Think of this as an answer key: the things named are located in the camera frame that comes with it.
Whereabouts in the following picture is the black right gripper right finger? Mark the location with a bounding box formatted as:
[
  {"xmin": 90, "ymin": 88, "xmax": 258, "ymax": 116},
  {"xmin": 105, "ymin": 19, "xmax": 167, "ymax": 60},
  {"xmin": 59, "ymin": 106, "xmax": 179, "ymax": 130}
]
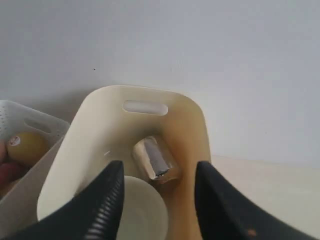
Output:
[{"xmin": 194, "ymin": 161, "xmax": 313, "ymax": 240}]

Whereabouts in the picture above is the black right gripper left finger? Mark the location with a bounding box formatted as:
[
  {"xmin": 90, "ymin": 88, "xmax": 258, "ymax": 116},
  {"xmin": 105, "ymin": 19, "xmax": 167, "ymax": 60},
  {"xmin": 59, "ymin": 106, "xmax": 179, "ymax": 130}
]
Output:
[{"xmin": 7, "ymin": 160, "xmax": 125, "ymax": 240}]

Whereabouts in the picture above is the white ceramic bowl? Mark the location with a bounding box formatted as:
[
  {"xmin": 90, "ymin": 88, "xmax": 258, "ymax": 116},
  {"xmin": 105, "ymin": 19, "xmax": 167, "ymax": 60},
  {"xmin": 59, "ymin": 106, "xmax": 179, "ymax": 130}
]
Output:
[{"xmin": 116, "ymin": 176, "xmax": 169, "ymax": 240}]

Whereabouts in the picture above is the stainless steel cup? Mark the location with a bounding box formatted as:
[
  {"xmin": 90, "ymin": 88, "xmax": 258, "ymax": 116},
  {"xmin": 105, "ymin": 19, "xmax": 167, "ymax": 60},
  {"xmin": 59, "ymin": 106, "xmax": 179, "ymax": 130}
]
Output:
[{"xmin": 132, "ymin": 135, "xmax": 182, "ymax": 184}]

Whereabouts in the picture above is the yellow lemon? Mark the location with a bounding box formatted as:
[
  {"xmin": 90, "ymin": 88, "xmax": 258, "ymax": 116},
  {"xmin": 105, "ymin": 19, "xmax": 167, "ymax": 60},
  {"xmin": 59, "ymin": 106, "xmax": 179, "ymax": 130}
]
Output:
[{"xmin": 6, "ymin": 132, "xmax": 50, "ymax": 167}]

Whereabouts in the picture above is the red strawberry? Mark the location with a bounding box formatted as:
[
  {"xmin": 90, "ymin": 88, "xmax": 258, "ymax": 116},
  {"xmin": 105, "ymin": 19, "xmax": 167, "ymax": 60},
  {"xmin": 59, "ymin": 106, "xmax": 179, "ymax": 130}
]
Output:
[{"xmin": 0, "ymin": 162, "xmax": 28, "ymax": 188}]

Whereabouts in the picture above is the brown egg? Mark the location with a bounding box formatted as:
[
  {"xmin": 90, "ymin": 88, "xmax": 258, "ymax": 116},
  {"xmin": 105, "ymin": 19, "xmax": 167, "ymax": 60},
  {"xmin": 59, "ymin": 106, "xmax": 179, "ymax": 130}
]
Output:
[{"xmin": 0, "ymin": 140, "xmax": 8, "ymax": 164}]

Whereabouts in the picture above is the white perforated plastic basket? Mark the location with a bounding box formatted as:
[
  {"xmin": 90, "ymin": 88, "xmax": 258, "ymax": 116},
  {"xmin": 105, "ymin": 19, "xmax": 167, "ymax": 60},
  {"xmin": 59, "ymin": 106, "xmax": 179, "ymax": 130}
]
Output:
[{"xmin": 0, "ymin": 100, "xmax": 70, "ymax": 238}]

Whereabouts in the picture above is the cream plastic bin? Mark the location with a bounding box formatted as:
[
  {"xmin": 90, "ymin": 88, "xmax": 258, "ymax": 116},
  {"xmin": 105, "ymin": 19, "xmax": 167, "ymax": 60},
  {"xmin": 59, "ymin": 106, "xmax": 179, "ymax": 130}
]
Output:
[{"xmin": 36, "ymin": 85, "xmax": 211, "ymax": 240}]

